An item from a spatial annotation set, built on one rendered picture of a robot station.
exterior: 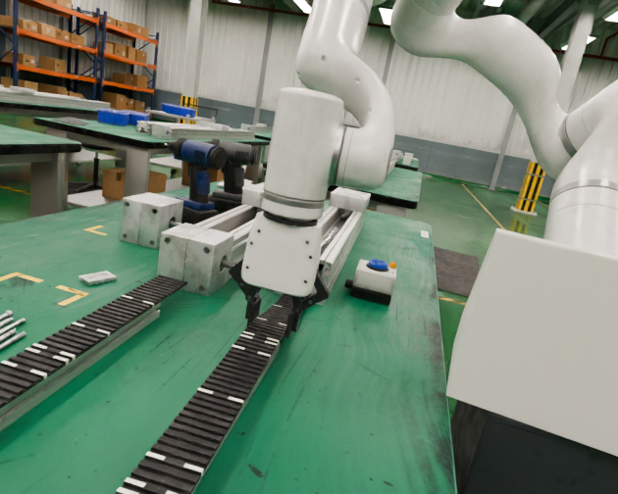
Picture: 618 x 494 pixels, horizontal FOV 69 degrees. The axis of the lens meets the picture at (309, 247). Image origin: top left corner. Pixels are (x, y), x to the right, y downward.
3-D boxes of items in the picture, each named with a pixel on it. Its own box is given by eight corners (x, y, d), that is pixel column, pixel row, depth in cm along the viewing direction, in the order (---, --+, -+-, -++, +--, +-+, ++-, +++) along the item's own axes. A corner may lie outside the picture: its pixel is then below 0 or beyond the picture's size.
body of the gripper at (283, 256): (246, 205, 58) (234, 284, 61) (323, 222, 56) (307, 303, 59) (264, 197, 65) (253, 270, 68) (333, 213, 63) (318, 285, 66)
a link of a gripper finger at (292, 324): (291, 295, 62) (283, 338, 63) (314, 301, 61) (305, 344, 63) (297, 287, 65) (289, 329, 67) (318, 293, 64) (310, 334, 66)
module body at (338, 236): (324, 306, 83) (333, 263, 81) (272, 292, 85) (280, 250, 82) (363, 225, 159) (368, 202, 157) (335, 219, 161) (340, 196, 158)
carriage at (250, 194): (280, 222, 115) (284, 197, 113) (239, 214, 116) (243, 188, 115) (294, 213, 130) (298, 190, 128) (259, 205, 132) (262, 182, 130)
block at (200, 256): (221, 300, 77) (229, 248, 74) (155, 283, 79) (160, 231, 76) (239, 284, 86) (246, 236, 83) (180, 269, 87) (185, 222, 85)
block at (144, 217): (167, 252, 95) (171, 209, 93) (119, 240, 97) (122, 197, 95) (188, 242, 105) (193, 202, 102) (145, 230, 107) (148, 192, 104)
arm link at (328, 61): (406, 51, 73) (379, 208, 60) (310, 34, 74) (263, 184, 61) (421, 0, 65) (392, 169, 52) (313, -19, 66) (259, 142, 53)
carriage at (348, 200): (361, 222, 136) (366, 200, 134) (327, 214, 137) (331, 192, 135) (366, 213, 151) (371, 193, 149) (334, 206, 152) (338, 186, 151)
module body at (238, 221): (228, 281, 86) (233, 239, 84) (180, 269, 87) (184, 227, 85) (311, 214, 162) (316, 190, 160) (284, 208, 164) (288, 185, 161)
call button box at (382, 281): (388, 306, 89) (396, 276, 87) (341, 294, 90) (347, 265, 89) (390, 293, 96) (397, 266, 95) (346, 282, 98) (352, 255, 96)
